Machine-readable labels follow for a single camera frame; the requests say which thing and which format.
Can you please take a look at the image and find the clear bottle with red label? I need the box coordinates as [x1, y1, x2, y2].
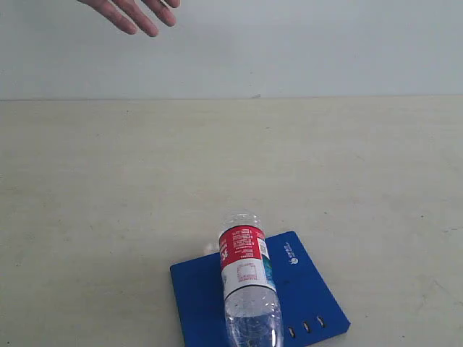
[218, 212, 284, 346]

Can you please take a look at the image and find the blue ring binder notebook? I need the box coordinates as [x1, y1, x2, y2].
[170, 231, 350, 347]

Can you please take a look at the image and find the person's bare open hand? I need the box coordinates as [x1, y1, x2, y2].
[79, 0, 181, 38]

